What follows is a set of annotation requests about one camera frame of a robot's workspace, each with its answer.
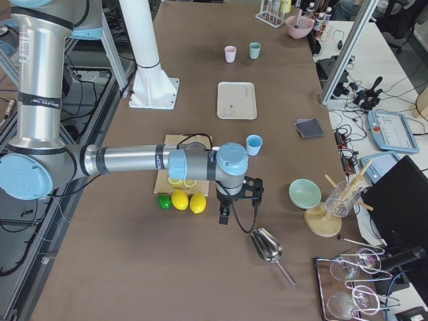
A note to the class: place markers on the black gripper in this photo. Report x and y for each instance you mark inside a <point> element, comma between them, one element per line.
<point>223,199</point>

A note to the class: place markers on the blue plastic cup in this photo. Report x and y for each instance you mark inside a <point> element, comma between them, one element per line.
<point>253,144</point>

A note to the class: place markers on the pink plastic cup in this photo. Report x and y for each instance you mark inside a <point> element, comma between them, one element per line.
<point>230,53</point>

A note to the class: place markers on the green plastic cup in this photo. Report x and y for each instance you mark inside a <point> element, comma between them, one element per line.
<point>254,50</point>

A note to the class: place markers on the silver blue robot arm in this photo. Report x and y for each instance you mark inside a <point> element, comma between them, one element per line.
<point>38,161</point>

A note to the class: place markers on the white robot base pillar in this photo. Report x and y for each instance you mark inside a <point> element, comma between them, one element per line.
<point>152,88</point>

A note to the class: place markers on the cream bunny tray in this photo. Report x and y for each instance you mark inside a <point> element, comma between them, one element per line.
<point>236,101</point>

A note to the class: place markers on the yellow lemon right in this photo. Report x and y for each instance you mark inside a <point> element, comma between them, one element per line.
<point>198,203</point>

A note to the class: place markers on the yellow lemon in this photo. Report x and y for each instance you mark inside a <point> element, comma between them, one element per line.
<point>180,200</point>
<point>198,203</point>

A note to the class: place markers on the lemon slice half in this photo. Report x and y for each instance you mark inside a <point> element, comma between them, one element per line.
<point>182,183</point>

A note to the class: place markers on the yellow lemon middle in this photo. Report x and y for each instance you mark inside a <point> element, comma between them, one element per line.
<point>180,200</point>

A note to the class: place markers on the metal scoop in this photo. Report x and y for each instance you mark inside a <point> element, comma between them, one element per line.
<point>269,249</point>

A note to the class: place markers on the green lime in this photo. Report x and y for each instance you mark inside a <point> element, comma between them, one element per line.
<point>164,201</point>

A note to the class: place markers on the wooden cutting board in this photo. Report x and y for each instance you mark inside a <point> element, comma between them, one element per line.
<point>162,185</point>

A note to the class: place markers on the mint green bowl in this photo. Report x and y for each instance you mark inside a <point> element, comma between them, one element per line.
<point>304,193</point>

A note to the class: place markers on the wooden cup stand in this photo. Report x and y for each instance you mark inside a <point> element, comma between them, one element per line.
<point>327,225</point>

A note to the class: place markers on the grey folded cloth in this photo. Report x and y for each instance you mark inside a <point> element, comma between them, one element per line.
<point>308,128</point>

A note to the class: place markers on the clear textured glass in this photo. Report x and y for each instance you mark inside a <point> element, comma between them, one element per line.
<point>342,199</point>

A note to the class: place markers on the wine glass upper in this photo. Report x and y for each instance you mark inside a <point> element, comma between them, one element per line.
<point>348,266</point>

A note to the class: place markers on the wine glass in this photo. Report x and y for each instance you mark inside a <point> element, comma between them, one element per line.
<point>361,302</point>
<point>348,266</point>

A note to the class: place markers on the wine glass lower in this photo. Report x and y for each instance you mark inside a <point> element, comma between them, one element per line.
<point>361,302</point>

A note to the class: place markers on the blue teach pendant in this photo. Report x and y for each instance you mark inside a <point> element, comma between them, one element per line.
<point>391,131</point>
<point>381,163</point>

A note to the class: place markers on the black monitor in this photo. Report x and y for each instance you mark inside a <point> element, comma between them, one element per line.
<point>399,199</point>

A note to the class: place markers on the pink bowl with ice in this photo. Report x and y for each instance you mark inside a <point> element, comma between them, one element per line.
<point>304,27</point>

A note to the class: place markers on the wire glass holder tray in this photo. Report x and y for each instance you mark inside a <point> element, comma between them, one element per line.
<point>346,285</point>

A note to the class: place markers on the white wire cup rack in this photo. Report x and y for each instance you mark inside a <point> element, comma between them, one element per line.
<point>273,12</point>

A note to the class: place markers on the aluminium frame post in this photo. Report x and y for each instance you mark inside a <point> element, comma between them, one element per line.
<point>355,33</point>

